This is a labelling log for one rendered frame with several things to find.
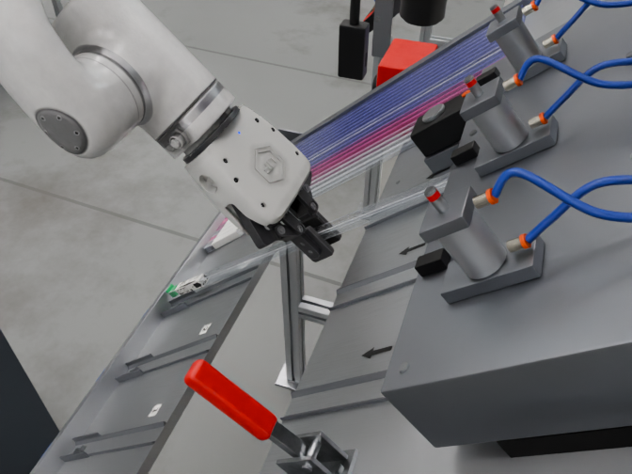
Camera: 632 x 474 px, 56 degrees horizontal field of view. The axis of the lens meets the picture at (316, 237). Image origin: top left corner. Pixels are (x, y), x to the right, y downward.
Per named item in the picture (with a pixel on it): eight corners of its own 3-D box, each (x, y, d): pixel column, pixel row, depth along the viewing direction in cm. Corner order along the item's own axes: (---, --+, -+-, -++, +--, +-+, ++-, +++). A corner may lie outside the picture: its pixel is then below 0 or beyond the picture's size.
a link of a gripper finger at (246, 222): (241, 244, 56) (287, 245, 60) (229, 168, 58) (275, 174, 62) (234, 248, 57) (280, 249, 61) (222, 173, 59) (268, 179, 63)
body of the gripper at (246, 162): (195, 139, 53) (284, 225, 56) (246, 80, 59) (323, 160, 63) (157, 172, 58) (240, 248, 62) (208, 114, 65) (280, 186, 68)
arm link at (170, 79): (180, 118, 52) (229, 65, 58) (55, -2, 48) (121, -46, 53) (138, 158, 58) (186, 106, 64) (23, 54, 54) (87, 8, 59)
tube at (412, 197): (172, 298, 84) (166, 292, 83) (178, 291, 85) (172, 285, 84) (491, 176, 49) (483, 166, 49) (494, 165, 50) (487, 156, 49)
